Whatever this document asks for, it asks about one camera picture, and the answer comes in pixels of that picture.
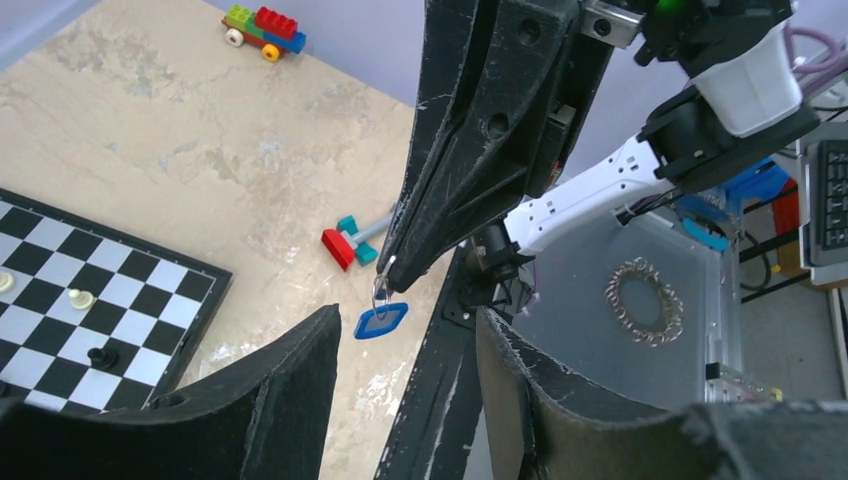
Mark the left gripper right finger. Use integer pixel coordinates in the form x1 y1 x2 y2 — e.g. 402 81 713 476
476 307 847 479

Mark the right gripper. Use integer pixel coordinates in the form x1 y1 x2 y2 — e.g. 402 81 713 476
377 1 634 293

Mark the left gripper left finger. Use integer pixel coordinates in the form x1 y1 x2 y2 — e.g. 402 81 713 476
1 305 342 479

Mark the blue key tag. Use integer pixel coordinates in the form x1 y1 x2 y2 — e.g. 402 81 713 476
353 302 409 340

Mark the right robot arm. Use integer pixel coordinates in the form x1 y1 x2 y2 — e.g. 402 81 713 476
373 1 819 300

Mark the black chess piece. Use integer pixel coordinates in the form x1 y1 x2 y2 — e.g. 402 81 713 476
87 347 119 371

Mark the red teal toy hammer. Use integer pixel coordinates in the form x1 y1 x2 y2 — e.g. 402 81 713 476
321 210 393 271

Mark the black white chessboard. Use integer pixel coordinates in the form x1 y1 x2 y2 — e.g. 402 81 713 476
1 190 232 415

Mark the white chess piece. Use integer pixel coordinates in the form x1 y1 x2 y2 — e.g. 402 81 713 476
0 271 15 293
68 289 96 310

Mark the colourful brick toy truck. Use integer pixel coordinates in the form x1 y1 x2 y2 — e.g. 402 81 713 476
221 4 307 63

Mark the aluminium frame rail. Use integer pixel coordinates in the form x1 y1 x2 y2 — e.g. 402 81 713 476
516 211 783 405

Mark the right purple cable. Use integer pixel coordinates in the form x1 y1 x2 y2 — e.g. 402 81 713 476
781 26 848 101

